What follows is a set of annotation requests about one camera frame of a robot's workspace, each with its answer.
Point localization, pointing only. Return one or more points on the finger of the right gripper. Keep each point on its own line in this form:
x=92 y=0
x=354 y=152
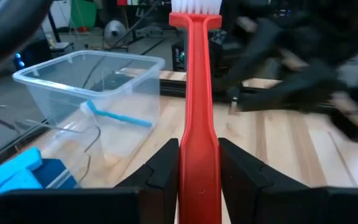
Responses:
x=259 y=49
x=297 y=90

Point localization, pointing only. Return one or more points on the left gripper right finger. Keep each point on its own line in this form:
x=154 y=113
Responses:
x=275 y=202

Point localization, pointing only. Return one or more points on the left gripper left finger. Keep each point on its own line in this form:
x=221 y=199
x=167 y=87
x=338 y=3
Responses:
x=104 y=205

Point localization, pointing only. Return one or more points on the narrow red brush white bristles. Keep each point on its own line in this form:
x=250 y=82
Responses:
x=199 y=124

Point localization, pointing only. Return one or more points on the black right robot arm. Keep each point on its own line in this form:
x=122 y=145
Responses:
x=322 y=15

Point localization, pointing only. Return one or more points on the small clear plastic bin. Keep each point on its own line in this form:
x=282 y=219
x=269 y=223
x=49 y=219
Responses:
x=57 y=182

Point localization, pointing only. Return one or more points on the black control box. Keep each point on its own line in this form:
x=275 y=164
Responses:
x=177 y=62

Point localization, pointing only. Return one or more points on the large clear plastic bin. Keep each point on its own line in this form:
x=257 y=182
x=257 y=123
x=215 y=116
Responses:
x=57 y=77

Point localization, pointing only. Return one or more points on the grey floor fan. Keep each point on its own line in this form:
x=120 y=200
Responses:
x=114 y=29

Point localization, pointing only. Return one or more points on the black computer blue lights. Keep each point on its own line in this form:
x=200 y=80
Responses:
x=33 y=56

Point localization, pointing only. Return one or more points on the green bin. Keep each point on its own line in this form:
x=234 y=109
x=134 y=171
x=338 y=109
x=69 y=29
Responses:
x=84 y=14

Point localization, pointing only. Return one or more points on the dark grey rounded object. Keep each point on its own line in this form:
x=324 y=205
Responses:
x=8 y=25

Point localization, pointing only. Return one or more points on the black aluminium table frame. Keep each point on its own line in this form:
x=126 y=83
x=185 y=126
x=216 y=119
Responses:
x=169 y=85

